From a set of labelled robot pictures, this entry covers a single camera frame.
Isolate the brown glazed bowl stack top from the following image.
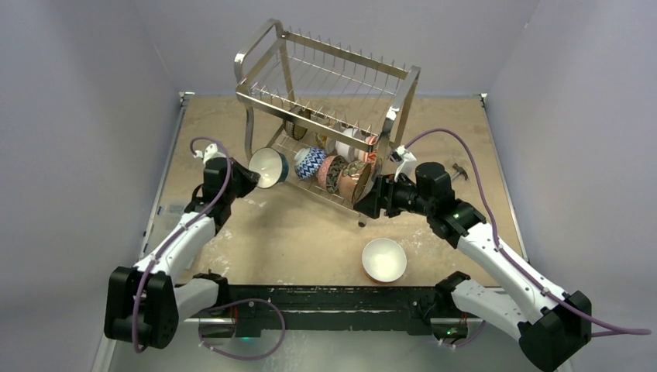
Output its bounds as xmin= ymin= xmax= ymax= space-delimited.
xmin=338 ymin=160 xmax=372 ymax=204

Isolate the white blue-rimmed bowl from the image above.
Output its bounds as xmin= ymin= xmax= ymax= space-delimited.
xmin=248 ymin=147 xmax=289 ymax=189

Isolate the orange patterned bowl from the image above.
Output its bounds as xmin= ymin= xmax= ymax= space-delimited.
xmin=361 ymin=135 xmax=378 ymax=164

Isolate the black leaf patterned bowl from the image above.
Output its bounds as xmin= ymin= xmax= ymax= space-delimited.
xmin=316 ymin=155 xmax=348 ymax=194

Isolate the large plain white bowl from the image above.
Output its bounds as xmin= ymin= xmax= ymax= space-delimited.
xmin=361 ymin=238 xmax=408 ymax=284

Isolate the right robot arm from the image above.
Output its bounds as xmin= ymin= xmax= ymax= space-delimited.
xmin=354 ymin=162 xmax=592 ymax=371

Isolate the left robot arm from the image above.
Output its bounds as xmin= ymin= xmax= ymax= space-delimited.
xmin=104 ymin=157 xmax=260 ymax=353

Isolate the steel two-tier dish rack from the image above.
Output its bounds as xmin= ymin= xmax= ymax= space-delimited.
xmin=233 ymin=18 xmax=422 ymax=228

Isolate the small black hammer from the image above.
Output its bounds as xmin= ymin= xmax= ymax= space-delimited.
xmin=450 ymin=163 xmax=469 ymax=181

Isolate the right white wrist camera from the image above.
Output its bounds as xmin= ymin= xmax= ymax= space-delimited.
xmin=389 ymin=145 xmax=417 ymax=181

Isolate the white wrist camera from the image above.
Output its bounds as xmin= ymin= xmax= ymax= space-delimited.
xmin=389 ymin=145 xmax=417 ymax=181
xmin=193 ymin=143 xmax=226 ymax=164

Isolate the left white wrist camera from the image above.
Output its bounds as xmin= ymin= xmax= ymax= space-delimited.
xmin=193 ymin=143 xmax=226 ymax=164

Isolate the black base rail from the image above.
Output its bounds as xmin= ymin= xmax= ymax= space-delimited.
xmin=181 ymin=283 xmax=486 ymax=340

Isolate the aluminium frame rail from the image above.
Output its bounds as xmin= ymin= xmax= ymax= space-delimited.
xmin=105 ymin=285 xmax=560 ymax=325

